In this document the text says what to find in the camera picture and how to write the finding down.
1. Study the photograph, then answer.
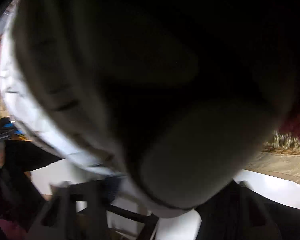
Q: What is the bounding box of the white patterned garment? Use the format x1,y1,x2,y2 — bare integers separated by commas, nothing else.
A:
0,0,293,218

